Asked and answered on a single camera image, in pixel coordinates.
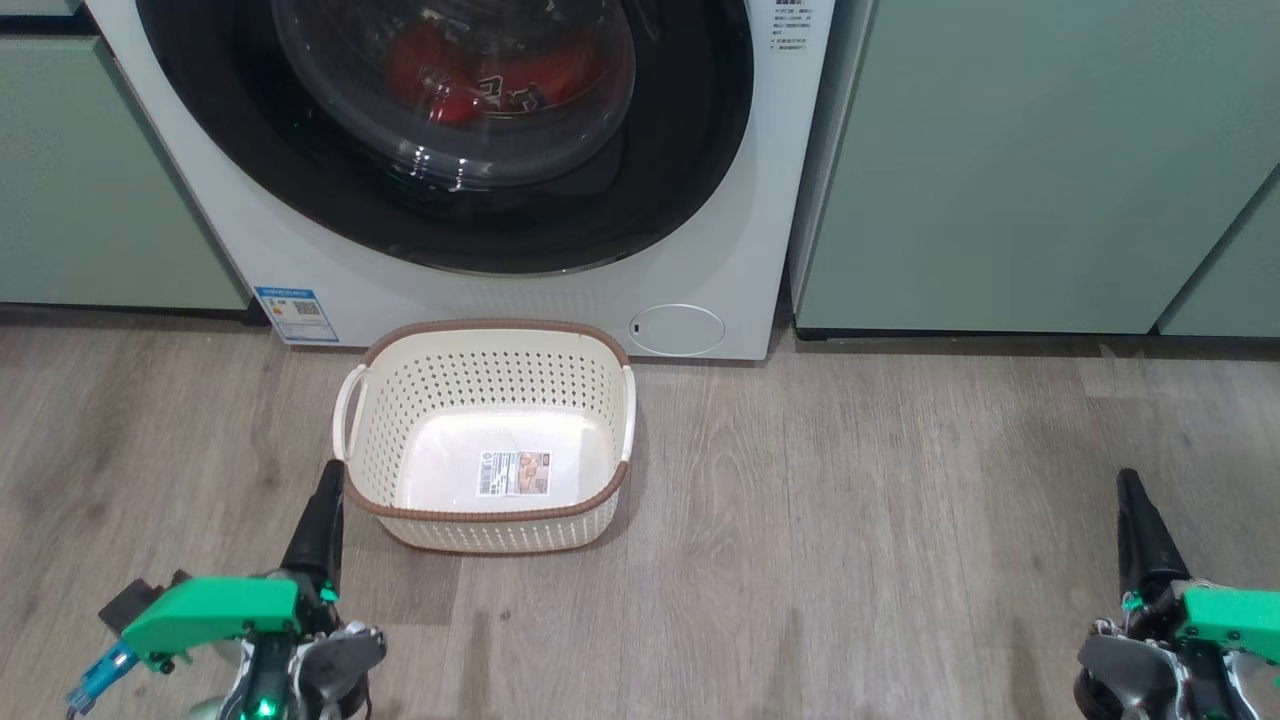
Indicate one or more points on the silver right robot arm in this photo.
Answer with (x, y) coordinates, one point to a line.
(1130, 670)

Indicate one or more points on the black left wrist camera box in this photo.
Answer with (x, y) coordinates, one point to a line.
(135, 600)

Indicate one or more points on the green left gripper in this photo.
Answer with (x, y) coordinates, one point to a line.
(215, 610)

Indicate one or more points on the round white filter cover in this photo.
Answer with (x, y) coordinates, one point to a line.
(677, 330)

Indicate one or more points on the pale green cabinet front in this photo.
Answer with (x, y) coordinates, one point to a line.
(35, 5)
(1000, 160)
(90, 180)
(1240, 280)

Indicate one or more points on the white barcode sticker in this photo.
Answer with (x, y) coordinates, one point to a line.
(513, 473)

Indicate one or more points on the cream perforated laundry basket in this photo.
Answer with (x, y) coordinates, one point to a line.
(400, 430)

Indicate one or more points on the white front-load washing machine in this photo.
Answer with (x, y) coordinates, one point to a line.
(250, 250)

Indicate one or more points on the red jersey with white trim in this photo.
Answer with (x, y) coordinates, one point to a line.
(450, 75)

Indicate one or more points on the blue energy label sticker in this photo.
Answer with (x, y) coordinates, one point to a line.
(296, 314)

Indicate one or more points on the black round washing machine door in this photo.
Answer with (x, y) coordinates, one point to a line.
(690, 150)

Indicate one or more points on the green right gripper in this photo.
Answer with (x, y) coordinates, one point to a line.
(1235, 615)

